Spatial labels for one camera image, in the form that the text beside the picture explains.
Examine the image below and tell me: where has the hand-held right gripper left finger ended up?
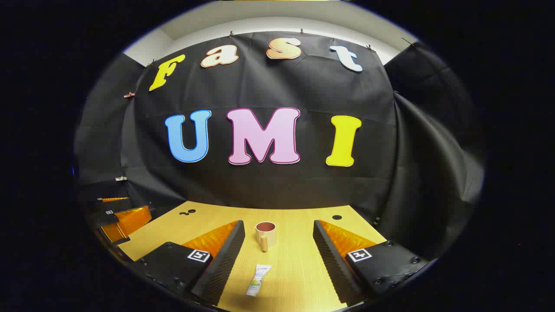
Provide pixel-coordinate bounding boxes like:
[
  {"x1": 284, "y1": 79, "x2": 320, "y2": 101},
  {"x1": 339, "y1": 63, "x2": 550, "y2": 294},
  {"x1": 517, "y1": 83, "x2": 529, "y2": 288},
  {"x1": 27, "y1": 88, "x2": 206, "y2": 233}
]
[{"x1": 130, "y1": 220, "x2": 246, "y2": 306}]

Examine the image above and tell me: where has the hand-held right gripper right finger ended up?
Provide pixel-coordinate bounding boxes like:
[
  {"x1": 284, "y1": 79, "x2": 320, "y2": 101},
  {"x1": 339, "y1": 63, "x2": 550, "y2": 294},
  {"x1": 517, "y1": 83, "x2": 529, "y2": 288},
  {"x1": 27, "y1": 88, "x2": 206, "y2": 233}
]
[{"x1": 313, "y1": 220, "x2": 430, "y2": 305}]

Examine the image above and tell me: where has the white toothpaste tube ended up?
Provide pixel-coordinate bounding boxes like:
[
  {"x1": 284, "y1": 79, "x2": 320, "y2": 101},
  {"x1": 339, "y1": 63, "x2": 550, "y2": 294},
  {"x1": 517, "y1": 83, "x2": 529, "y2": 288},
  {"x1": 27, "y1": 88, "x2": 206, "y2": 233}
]
[{"x1": 245, "y1": 264, "x2": 273, "y2": 297}]

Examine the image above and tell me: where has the beige cup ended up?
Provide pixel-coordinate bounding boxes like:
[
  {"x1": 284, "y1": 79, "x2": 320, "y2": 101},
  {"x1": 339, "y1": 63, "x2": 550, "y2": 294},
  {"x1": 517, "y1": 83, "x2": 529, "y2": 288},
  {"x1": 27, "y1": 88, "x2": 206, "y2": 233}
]
[{"x1": 255, "y1": 221, "x2": 277, "y2": 252}]

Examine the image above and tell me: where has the wooden desktop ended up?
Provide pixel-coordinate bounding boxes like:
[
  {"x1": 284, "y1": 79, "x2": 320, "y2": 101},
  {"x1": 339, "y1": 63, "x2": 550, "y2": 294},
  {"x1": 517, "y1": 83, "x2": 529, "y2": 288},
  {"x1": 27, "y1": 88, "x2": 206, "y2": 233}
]
[{"x1": 117, "y1": 201, "x2": 387, "y2": 312}]

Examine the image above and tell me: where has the black backdrop cloth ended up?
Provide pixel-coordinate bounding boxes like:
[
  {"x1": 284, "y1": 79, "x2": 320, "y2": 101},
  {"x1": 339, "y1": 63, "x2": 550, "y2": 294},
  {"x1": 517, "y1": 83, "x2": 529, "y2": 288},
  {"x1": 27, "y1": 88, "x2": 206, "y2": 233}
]
[{"x1": 74, "y1": 31, "x2": 485, "y2": 260}]

